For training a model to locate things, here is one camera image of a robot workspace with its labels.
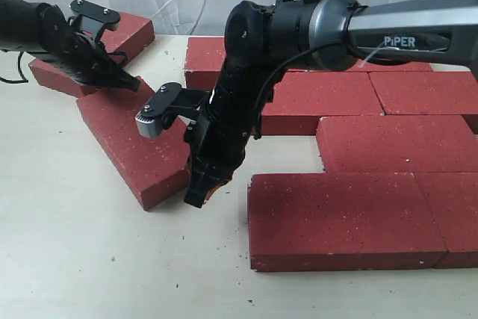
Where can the red brick front row right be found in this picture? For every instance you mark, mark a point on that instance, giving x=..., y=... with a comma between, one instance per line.
x=452, y=200

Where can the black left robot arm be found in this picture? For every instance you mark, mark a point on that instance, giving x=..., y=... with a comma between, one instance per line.
x=21, y=26

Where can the red brick second row right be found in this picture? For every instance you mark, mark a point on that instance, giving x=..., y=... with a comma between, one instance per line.
x=428, y=93

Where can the red brick third row right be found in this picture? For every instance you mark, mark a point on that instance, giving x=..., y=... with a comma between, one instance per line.
x=397, y=144

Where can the red brick front row left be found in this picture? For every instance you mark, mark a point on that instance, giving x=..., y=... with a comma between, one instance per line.
x=340, y=221

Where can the red brick back row right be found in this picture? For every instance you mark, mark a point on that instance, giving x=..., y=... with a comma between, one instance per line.
x=409, y=67

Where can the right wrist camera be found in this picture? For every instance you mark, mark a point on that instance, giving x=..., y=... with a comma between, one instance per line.
x=169, y=102

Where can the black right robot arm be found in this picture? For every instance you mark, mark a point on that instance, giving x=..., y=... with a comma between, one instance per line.
x=263, y=42

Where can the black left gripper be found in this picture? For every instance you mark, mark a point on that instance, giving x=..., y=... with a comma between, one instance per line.
x=81, y=57

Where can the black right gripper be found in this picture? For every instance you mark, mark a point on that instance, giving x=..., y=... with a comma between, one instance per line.
x=217, y=141

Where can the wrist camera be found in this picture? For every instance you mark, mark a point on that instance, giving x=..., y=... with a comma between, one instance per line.
x=86, y=15
x=169, y=102

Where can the red brick back row left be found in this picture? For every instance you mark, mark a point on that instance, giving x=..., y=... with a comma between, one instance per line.
x=203, y=62

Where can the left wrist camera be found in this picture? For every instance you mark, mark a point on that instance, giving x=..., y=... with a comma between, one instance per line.
x=86, y=15

